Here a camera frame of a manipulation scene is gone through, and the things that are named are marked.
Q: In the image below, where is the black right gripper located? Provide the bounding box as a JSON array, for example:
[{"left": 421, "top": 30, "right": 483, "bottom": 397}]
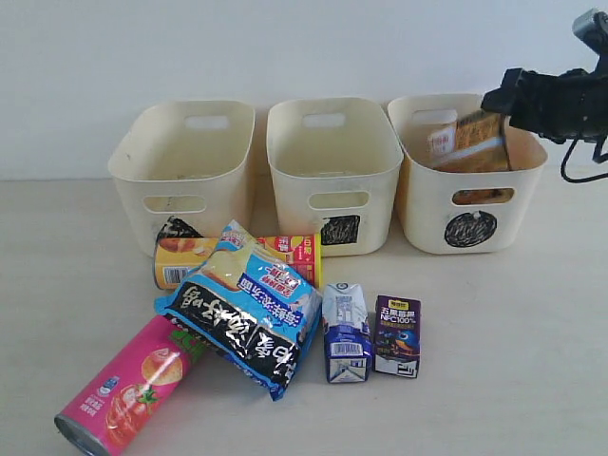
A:
[{"left": 481, "top": 68, "right": 603, "bottom": 142}]

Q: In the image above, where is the orange instant noodle packet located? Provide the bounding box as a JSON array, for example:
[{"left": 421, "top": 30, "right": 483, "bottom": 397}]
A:
[{"left": 427, "top": 109, "right": 512, "bottom": 174}]

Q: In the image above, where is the purple juice carton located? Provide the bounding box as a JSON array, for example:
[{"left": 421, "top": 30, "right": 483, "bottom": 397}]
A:
[{"left": 373, "top": 294, "right": 422, "bottom": 379}]

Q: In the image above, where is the blue white milk carton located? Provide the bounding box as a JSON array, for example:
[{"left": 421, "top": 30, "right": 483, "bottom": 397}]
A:
[{"left": 322, "top": 282, "right": 372, "bottom": 384}]

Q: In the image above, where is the blue instant noodle packet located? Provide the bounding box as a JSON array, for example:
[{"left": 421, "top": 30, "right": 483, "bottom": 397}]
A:
[{"left": 155, "top": 220, "right": 322, "bottom": 400}]

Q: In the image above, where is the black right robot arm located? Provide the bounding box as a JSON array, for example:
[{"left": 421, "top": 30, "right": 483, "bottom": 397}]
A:
[{"left": 481, "top": 30, "right": 607, "bottom": 143}]

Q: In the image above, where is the right cream plastic bin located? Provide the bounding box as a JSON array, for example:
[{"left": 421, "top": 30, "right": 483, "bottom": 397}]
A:
[{"left": 388, "top": 93, "right": 547, "bottom": 255}]

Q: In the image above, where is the cream plastic bin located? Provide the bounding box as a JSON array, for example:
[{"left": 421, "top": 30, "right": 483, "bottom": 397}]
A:
[
  {"left": 266, "top": 97, "right": 404, "bottom": 257},
  {"left": 388, "top": 93, "right": 547, "bottom": 255},
  {"left": 108, "top": 100, "right": 256, "bottom": 256}
]

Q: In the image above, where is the middle cream plastic bin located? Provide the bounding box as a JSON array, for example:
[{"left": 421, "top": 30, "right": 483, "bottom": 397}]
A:
[{"left": 266, "top": 97, "right": 404, "bottom": 257}]

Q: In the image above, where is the left cream plastic bin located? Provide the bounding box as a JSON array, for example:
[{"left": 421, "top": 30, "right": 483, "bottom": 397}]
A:
[{"left": 108, "top": 100, "right": 256, "bottom": 256}]

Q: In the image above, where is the yellow chips can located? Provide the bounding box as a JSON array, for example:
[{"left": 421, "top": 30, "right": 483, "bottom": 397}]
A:
[{"left": 153, "top": 234, "right": 322, "bottom": 290}]

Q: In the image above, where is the pink chips can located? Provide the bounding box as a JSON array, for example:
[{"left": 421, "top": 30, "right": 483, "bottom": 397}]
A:
[{"left": 54, "top": 316, "right": 207, "bottom": 455}]

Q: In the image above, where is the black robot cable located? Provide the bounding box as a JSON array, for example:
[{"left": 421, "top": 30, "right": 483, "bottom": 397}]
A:
[{"left": 560, "top": 137, "right": 608, "bottom": 183}]

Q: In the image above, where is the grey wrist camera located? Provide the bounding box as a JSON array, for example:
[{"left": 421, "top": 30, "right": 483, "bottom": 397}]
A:
[{"left": 572, "top": 8, "right": 607, "bottom": 43}]

